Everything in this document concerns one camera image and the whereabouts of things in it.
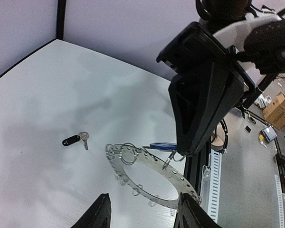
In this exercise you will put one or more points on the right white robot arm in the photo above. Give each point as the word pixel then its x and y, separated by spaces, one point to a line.
pixel 230 22

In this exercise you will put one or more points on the white slotted cable duct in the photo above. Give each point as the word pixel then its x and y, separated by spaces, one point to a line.
pixel 214 187

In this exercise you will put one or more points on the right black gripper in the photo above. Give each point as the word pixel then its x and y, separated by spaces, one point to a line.
pixel 201 97

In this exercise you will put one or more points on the right black frame post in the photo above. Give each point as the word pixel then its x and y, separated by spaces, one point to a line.
pixel 60 22

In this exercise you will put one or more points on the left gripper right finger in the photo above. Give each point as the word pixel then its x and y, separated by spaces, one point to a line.
pixel 191 215

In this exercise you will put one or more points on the black front frame rail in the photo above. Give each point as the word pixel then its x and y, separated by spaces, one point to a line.
pixel 193 172

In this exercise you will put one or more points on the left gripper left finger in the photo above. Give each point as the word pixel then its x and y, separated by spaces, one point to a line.
pixel 98 214

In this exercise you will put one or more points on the metal ring plate with keyrings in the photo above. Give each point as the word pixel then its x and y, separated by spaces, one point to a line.
pixel 143 172

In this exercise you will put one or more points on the cardboard box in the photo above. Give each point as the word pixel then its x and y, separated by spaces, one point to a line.
pixel 274 113

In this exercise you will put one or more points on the key with black tag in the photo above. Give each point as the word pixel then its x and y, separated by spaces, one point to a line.
pixel 81 136

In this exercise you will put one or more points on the key with blue tag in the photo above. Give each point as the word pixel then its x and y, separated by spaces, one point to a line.
pixel 165 147

